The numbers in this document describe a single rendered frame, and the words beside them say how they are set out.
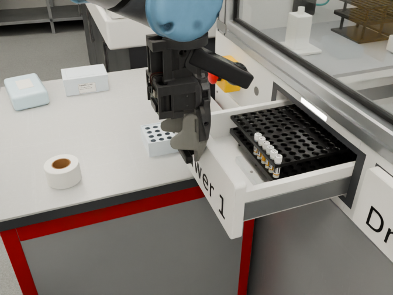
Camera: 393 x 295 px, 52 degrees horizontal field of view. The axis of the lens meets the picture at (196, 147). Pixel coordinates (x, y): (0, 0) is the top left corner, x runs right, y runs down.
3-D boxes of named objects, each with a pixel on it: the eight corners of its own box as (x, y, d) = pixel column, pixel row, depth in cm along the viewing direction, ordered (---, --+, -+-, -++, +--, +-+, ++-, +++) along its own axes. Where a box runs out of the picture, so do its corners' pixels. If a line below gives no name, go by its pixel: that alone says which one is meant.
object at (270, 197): (238, 224, 63) (240, 194, 60) (185, 141, 83) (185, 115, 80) (434, 171, 75) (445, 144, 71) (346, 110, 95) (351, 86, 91)
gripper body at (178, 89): (147, 102, 65) (142, 28, 59) (196, 95, 68) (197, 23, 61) (159, 124, 59) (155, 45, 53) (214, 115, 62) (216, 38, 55)
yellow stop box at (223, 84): (222, 94, 100) (223, 67, 96) (211, 82, 106) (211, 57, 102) (240, 91, 102) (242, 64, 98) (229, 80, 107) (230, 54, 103)
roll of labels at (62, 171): (55, 194, 81) (51, 178, 78) (42, 177, 85) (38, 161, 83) (87, 180, 84) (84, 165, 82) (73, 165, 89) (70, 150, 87)
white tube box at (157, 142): (149, 157, 91) (148, 143, 89) (141, 139, 98) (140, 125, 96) (200, 147, 95) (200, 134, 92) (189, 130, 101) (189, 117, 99)
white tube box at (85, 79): (65, 96, 117) (62, 80, 114) (64, 84, 124) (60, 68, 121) (109, 90, 120) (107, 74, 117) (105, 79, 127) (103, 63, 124)
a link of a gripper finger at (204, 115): (190, 134, 66) (188, 82, 62) (201, 132, 66) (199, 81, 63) (200, 145, 62) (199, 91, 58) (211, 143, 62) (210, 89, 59)
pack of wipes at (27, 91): (51, 104, 113) (47, 89, 110) (15, 112, 109) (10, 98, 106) (39, 85, 124) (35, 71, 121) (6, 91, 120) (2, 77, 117)
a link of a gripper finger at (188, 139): (169, 165, 67) (164, 113, 63) (202, 158, 68) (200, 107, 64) (174, 174, 64) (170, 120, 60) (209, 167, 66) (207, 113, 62)
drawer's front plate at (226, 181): (231, 241, 62) (235, 186, 56) (175, 144, 85) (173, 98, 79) (241, 238, 63) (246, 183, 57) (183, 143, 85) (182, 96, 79)
